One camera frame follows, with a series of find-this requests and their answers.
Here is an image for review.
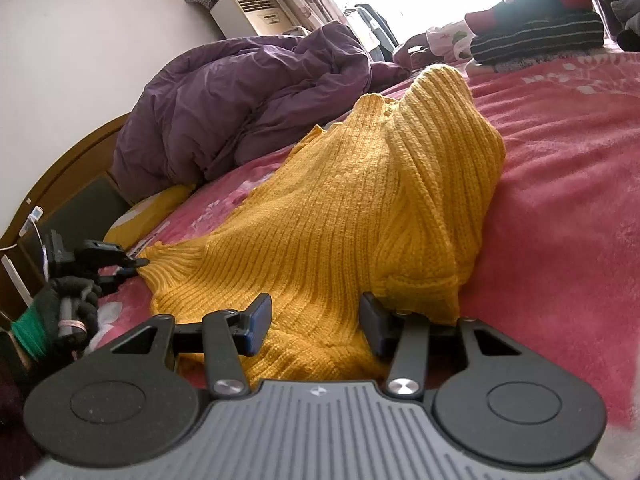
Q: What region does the black striped sweater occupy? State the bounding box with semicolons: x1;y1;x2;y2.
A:
470;10;606;66

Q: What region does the person's left hand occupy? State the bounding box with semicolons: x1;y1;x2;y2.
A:
37;277;102;357

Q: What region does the white air conditioner unit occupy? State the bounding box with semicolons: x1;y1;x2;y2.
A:
210;0;297;37

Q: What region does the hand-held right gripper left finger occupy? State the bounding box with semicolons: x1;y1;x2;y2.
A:
100;294;273;400

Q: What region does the dark jacket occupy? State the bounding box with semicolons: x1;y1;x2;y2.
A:
350;4;401;61

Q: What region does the yellow knit sweater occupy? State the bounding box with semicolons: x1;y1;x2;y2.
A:
136;64;506;381

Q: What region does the purple duvet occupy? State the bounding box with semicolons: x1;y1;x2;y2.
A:
111;22;416;193

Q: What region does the pink floral blanket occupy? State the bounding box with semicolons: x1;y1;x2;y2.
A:
95;45;640;461

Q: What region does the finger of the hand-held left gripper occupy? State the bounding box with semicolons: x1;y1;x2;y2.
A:
82;240;150;268
97;267;139;295

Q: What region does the white charging cable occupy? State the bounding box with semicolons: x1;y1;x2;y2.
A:
0;204;51;281

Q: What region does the white plastic bag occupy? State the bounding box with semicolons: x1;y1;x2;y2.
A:
425;20;477;61

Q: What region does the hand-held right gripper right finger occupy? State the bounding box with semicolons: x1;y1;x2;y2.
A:
360;292;521;401

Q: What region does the wooden headboard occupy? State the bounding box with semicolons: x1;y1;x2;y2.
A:
0;112;136;311

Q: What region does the yellow pillow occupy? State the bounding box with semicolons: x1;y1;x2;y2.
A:
102;184;196;251

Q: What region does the grey white cloth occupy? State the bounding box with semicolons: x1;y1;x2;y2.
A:
492;47;612;74

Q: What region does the person's left forearm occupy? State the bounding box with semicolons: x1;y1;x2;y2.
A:
0;305;51;386

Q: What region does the dark clothing heap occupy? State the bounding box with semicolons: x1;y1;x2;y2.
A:
587;0;640;53

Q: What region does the red and green sweater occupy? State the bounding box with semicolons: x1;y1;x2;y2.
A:
465;0;593;33

